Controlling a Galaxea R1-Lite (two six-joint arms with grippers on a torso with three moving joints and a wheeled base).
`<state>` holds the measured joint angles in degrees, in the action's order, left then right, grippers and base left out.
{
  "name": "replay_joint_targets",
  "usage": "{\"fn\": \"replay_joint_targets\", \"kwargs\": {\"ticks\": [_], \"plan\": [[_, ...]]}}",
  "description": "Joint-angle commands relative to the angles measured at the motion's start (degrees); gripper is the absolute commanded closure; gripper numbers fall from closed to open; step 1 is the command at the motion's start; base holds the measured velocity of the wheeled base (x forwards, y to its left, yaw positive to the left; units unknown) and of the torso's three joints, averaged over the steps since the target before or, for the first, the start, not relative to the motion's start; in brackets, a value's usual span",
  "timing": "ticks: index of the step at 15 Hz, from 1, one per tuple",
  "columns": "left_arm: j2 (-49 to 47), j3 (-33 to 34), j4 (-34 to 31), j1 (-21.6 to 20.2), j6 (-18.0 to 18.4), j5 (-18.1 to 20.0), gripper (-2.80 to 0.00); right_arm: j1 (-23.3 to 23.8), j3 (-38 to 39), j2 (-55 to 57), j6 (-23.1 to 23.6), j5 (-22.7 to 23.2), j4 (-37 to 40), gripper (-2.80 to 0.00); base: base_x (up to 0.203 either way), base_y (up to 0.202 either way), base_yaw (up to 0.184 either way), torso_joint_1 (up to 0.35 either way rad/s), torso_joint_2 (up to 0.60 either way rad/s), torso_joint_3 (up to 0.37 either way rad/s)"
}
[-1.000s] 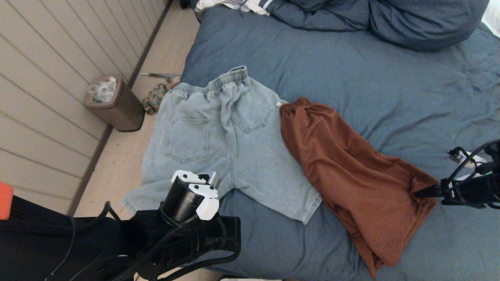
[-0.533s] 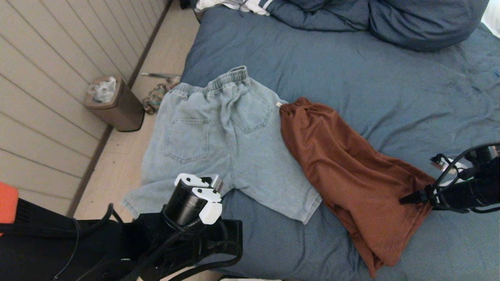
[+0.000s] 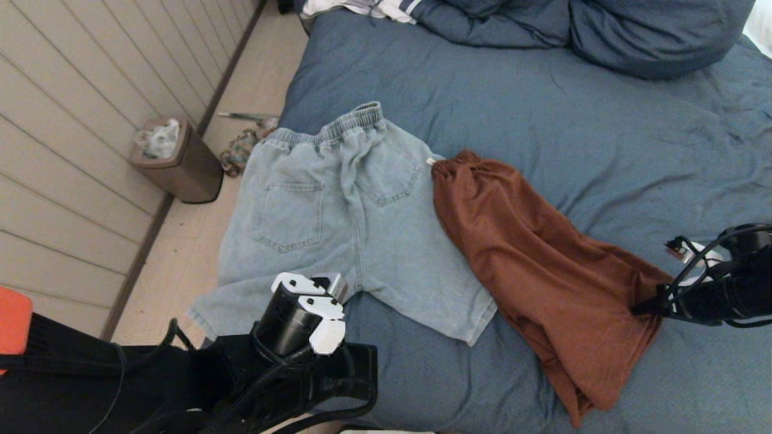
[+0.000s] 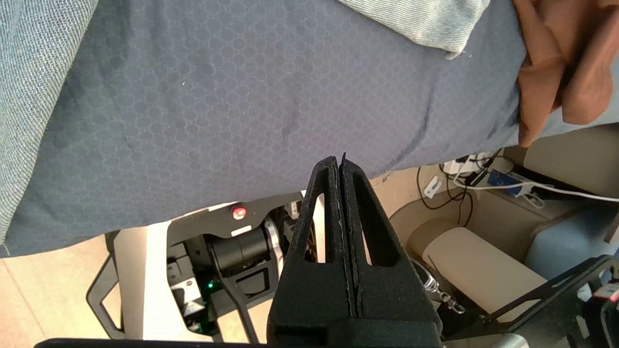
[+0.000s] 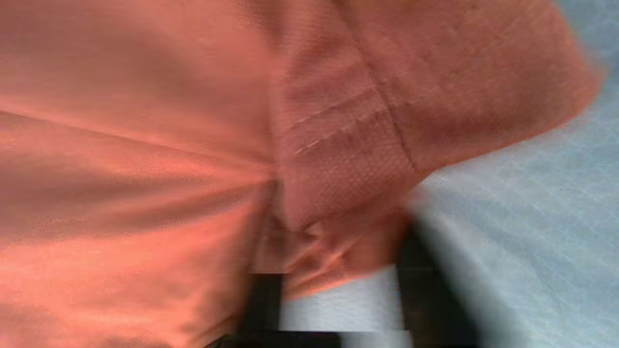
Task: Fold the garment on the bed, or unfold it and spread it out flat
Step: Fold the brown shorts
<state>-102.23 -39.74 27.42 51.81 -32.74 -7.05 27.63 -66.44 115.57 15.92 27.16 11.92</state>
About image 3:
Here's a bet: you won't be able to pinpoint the silver metal object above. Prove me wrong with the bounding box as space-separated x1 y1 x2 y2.
217 112 280 128

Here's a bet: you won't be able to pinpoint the white pillow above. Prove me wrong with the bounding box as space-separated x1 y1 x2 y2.
741 0 772 61

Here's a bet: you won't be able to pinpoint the multicoloured cloth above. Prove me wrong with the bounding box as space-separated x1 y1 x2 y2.
218 128 277 178

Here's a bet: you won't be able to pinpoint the brown metal trash bin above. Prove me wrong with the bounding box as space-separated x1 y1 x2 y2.
129 118 224 204

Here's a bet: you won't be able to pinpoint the clear plastic bin liner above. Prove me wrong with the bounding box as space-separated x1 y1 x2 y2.
134 118 182 160

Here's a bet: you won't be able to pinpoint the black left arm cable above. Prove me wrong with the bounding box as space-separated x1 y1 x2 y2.
0 318 197 377

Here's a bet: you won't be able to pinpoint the light blue denim shorts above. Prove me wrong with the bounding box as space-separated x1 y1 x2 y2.
188 101 498 347

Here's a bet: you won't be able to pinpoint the rust brown shorts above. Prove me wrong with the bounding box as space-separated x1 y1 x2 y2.
426 151 673 427

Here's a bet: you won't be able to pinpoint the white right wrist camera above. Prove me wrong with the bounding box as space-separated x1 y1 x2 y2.
665 236 724 285

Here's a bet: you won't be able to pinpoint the blue pillow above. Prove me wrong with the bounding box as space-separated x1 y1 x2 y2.
568 0 755 81

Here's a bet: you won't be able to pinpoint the white striped garment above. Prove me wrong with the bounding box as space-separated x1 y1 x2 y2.
300 0 430 26

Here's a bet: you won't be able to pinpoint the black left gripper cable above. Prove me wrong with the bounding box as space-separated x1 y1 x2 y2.
265 362 379 434

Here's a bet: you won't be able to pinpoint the blue bed cover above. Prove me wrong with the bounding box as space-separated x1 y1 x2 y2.
198 9 772 434

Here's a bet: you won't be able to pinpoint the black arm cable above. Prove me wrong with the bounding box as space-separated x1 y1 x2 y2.
0 318 197 377
656 223 772 329

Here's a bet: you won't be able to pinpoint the crumpled blue blanket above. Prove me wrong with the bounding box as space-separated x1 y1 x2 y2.
416 0 572 50

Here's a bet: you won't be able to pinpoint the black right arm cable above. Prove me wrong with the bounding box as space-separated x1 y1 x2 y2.
656 223 772 329

